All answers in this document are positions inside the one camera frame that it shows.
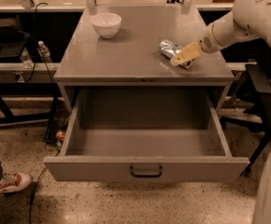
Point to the black office chair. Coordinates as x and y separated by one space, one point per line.
260 90

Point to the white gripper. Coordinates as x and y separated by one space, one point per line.
206 43

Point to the black drawer handle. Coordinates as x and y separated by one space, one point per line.
146 173

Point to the grey cabinet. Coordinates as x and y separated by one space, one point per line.
132 56

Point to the silver redbull can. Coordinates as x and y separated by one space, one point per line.
169 49

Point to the white red sneaker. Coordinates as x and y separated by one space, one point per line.
14 182

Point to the red can on floor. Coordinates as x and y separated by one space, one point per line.
60 135

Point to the clear water bottle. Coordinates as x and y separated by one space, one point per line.
44 53
26 59

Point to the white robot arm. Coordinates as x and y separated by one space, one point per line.
248 20

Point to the white ceramic bowl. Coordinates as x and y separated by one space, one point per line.
106 24

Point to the open grey top drawer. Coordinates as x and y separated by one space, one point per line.
114 128

